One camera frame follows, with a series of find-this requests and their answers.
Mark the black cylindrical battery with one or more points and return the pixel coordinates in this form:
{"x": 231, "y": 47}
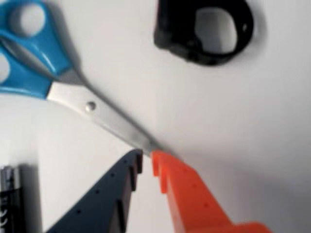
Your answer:
{"x": 9, "y": 206}

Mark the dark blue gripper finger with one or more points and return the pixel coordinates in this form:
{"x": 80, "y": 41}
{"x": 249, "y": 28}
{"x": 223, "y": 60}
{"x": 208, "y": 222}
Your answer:
{"x": 97, "y": 201}

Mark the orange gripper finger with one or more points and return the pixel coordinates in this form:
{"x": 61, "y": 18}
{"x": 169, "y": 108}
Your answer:
{"x": 192, "y": 201}

